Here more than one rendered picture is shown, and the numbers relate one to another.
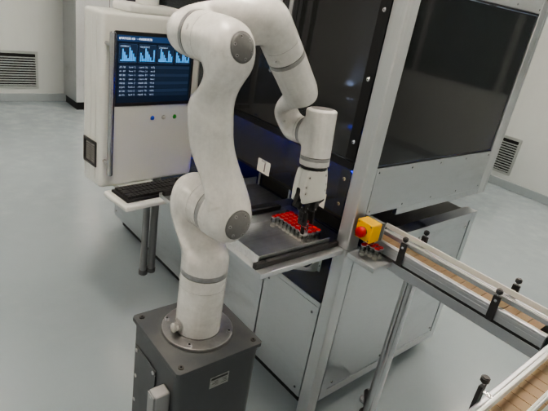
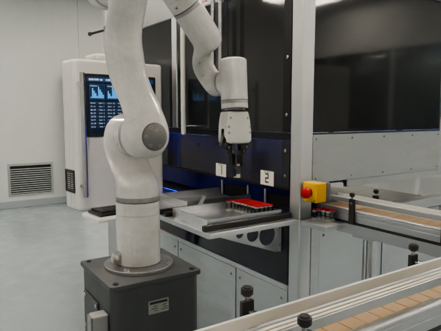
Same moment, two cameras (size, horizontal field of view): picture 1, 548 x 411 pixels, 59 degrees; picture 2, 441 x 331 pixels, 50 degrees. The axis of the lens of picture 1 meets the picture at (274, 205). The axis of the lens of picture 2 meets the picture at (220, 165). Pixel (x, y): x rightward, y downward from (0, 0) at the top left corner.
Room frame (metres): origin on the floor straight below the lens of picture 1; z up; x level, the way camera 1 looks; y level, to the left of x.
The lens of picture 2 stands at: (-0.17, -0.29, 1.28)
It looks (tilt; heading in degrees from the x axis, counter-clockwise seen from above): 6 degrees down; 10
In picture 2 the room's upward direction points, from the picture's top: straight up
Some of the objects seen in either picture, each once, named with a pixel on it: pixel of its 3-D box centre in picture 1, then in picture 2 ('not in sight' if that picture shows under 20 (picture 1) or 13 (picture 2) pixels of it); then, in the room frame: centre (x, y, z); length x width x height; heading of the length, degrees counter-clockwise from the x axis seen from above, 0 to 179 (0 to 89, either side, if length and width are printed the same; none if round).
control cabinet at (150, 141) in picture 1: (142, 95); (114, 131); (2.20, 0.69, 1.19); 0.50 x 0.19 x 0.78; 139
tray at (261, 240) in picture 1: (272, 234); (226, 213); (1.61, -0.01, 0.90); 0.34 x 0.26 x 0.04; 133
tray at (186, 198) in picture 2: (243, 195); (205, 197); (1.94, 0.14, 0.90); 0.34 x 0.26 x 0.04; 134
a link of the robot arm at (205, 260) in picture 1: (201, 223); (131, 155); (1.08, 0.17, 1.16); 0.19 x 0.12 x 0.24; 46
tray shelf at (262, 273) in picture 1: (253, 219); (212, 211); (1.76, 0.07, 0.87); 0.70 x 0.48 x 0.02; 44
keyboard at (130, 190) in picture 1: (158, 187); (131, 207); (2.04, 0.54, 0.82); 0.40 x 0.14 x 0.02; 139
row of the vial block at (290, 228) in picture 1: (290, 228); (244, 208); (1.67, -0.08, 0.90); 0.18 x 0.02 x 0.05; 43
